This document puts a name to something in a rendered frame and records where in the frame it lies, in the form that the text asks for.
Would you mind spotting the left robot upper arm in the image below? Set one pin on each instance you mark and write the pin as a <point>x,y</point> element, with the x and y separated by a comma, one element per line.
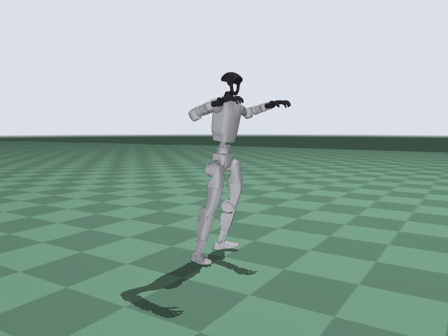
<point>246,112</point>

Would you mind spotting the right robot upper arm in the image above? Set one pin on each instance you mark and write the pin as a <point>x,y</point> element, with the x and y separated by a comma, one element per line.
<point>194,116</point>

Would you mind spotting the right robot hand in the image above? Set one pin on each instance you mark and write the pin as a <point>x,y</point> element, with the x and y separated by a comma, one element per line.
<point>220,101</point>

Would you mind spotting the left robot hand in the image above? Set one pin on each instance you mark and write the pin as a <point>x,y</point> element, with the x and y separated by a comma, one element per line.
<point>272,104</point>

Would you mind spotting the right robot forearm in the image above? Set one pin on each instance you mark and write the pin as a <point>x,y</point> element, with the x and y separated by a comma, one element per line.
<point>205,108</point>

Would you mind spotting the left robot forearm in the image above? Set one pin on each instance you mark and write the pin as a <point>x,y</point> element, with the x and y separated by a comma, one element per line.
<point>259,108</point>

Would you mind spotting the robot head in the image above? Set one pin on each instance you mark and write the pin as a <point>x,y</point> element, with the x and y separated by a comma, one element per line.
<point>232,78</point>

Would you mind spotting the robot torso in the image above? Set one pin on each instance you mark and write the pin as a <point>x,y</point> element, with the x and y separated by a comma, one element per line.
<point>224,129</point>

